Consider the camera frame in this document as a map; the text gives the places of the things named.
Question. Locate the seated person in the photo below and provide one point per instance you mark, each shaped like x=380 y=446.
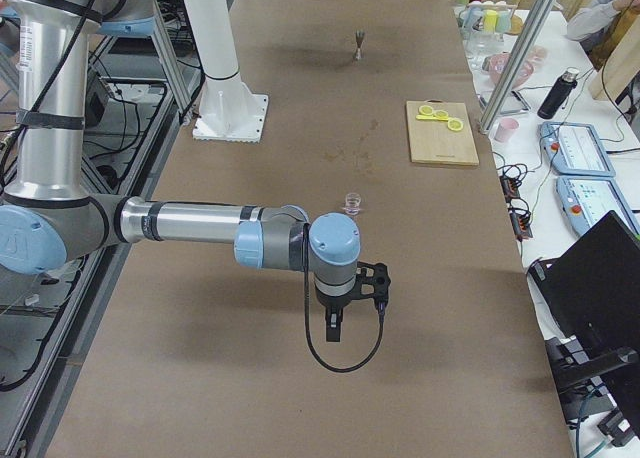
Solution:
x=600 y=26

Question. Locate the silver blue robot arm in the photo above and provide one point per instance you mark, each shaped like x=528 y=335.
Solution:
x=48 y=218

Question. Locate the bamboo cutting board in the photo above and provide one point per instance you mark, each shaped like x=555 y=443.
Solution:
x=431 y=142

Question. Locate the clear glass measuring cup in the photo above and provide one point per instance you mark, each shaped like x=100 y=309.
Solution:
x=352 y=203

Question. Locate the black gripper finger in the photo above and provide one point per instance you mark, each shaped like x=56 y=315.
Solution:
x=333 y=322

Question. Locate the black monitor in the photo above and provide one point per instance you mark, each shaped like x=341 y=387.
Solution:
x=592 y=290

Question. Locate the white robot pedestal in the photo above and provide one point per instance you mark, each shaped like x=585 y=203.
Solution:
x=228 y=110

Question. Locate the lemon slice far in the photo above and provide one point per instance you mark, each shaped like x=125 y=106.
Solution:
x=426 y=110

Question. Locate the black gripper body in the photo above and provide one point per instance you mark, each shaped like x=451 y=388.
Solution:
x=334 y=303

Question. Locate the pink bowl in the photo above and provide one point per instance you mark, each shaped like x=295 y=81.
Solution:
x=497 y=64

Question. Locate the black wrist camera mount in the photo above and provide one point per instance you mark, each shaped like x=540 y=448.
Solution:
x=371 y=282

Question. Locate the teach pendant near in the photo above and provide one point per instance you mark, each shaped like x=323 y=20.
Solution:
x=586 y=199

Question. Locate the pink cup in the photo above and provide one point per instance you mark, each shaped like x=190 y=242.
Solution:
x=507 y=127

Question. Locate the teach pendant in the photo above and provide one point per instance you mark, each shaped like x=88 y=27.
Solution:
x=586 y=199
x=575 y=149

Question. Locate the teach pendant far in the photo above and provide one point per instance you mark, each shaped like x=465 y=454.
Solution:
x=575 y=149

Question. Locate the steel jigger shaker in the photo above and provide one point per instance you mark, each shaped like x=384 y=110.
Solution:
x=359 y=38

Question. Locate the lemon slice near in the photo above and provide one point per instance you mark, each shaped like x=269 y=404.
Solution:
x=454 y=124

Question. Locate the aluminium frame post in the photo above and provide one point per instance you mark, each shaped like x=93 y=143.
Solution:
x=532 y=26

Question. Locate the black water bottle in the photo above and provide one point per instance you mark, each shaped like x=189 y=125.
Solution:
x=558 y=93

